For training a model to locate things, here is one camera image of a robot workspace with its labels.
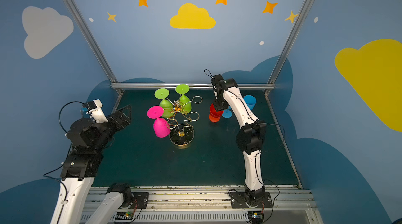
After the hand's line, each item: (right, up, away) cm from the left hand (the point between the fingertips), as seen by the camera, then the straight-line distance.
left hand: (122, 108), depth 65 cm
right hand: (+46, +1, +25) cm, 53 cm away
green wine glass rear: (+24, +4, +22) cm, 33 cm away
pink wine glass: (+13, -10, +13) cm, 21 cm away
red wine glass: (+40, -5, +22) cm, 46 cm away
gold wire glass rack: (+21, -16, +31) cm, 41 cm away
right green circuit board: (+59, -52, +9) cm, 79 cm away
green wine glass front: (+13, +7, +15) cm, 21 cm away
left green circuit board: (-3, -51, +8) cm, 52 cm away
